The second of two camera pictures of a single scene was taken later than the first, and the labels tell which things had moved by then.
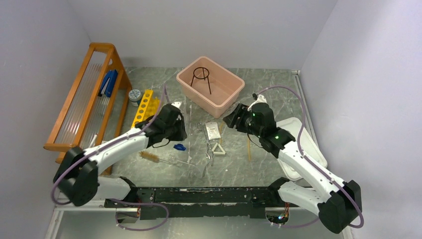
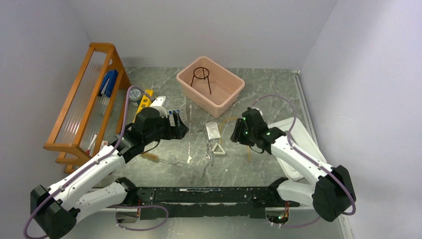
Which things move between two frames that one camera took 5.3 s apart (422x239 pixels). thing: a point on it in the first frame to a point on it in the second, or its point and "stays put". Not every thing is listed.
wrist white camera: (176, 104) to (158, 103)
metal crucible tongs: (209, 153) stays put
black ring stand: (203, 78) stays put
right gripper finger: (230, 120) to (237, 135)
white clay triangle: (218, 150) stays put
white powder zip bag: (213, 130) stays put
